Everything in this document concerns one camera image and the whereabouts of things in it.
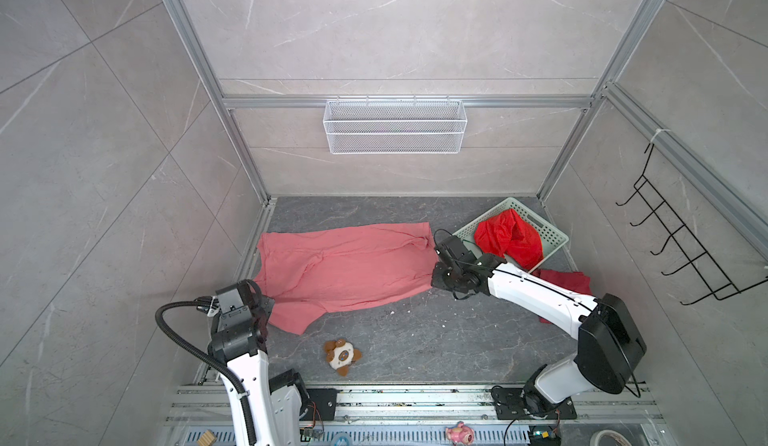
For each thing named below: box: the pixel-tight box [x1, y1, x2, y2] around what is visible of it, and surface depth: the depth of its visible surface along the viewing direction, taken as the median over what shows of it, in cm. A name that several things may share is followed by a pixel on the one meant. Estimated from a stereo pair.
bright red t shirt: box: [474, 208, 544, 271], surface depth 101 cm
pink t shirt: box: [253, 222, 438, 335], surface depth 102 cm
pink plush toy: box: [445, 421, 475, 445], surface depth 69 cm
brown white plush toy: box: [323, 338, 363, 377], surface depth 81 cm
